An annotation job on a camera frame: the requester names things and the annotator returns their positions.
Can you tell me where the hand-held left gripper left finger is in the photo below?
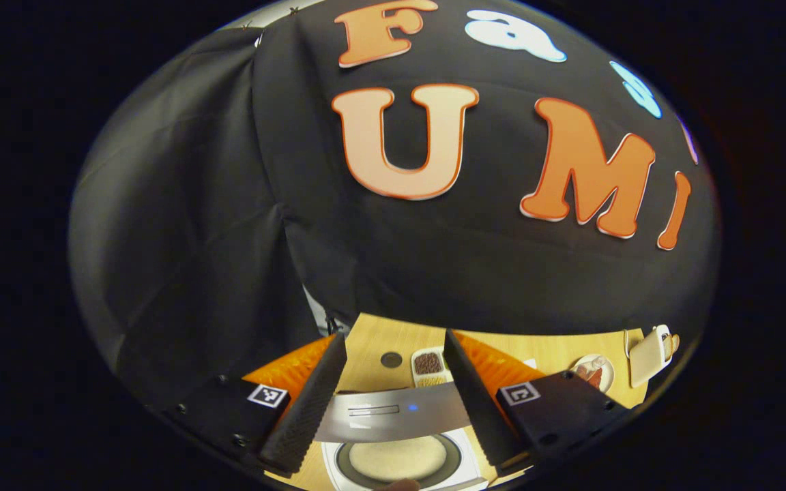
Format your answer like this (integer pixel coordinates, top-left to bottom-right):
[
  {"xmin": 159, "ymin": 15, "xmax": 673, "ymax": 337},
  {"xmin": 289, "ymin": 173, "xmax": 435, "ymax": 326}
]
[{"xmin": 161, "ymin": 332, "xmax": 348, "ymax": 476}]

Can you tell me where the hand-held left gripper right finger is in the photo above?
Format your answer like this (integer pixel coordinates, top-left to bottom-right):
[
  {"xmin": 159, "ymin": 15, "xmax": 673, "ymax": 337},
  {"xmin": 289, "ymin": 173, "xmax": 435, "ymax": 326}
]
[{"xmin": 442, "ymin": 329, "xmax": 632, "ymax": 478}]

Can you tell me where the white rice cooker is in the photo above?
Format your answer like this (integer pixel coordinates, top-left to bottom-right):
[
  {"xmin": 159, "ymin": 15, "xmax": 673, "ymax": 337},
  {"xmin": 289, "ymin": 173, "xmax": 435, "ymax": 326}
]
[{"xmin": 315, "ymin": 382, "xmax": 491, "ymax": 491}]

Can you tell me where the white rice heap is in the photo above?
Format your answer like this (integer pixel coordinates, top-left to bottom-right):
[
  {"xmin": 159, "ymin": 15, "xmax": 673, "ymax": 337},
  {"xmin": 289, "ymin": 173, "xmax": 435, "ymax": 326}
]
[{"xmin": 349, "ymin": 438, "xmax": 447, "ymax": 481}]

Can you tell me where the white divided condiment dish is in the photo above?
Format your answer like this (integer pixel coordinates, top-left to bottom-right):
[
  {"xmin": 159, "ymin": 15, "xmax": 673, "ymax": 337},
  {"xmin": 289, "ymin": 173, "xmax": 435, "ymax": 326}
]
[{"xmin": 411, "ymin": 346, "xmax": 450, "ymax": 388}]

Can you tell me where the brown meat piece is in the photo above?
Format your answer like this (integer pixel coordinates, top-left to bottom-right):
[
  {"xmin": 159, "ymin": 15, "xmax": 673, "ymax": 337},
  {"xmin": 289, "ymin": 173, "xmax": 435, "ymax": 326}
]
[{"xmin": 577, "ymin": 361, "xmax": 604, "ymax": 390}]

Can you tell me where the white oval plate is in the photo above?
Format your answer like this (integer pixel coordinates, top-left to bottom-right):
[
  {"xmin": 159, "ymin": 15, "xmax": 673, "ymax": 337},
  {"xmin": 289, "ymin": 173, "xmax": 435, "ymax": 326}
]
[{"xmin": 569, "ymin": 353, "xmax": 616, "ymax": 394}]

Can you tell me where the white toaster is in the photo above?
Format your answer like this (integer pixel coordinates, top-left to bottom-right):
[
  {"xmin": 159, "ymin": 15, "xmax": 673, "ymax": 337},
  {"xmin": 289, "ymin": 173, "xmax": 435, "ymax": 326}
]
[{"xmin": 628, "ymin": 325, "xmax": 680, "ymax": 388}]

